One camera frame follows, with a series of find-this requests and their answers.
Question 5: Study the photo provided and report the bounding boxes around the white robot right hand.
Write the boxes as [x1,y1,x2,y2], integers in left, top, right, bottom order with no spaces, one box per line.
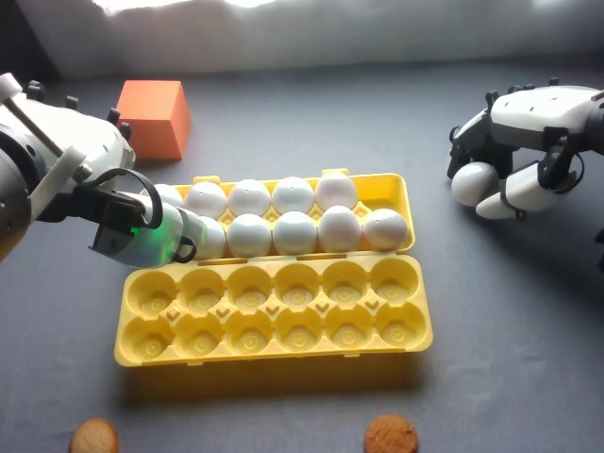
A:
[445,84,604,222]

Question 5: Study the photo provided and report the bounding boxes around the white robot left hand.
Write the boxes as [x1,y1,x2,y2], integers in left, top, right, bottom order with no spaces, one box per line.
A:
[17,80,198,271]

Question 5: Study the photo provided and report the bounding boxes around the white toy egg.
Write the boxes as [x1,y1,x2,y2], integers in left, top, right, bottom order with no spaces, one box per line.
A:
[361,208,410,251]
[226,212,274,259]
[183,180,228,221]
[271,176,316,213]
[188,215,228,260]
[314,172,359,210]
[450,160,500,208]
[227,177,273,216]
[318,205,365,254]
[141,183,186,209]
[272,210,318,256]

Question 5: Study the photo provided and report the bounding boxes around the yellow egg carton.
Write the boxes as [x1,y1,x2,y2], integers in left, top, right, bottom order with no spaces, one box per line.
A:
[113,168,434,368]

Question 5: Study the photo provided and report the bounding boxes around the orange cube block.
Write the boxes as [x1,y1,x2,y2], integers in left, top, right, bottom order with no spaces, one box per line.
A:
[115,79,193,161]

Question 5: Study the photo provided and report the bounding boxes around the white fabric sheet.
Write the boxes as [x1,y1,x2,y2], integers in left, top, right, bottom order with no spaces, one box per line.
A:
[18,0,604,79]

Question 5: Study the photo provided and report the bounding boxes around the grey table cloth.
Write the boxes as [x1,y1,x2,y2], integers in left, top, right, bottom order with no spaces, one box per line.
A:
[0,60,604,453]

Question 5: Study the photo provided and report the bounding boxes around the round tan biscuit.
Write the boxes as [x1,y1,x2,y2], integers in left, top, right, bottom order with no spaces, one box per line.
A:
[69,417,120,453]

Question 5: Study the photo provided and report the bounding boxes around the round brown biscuit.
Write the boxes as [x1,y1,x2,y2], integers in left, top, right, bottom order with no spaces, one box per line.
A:
[363,413,420,453]

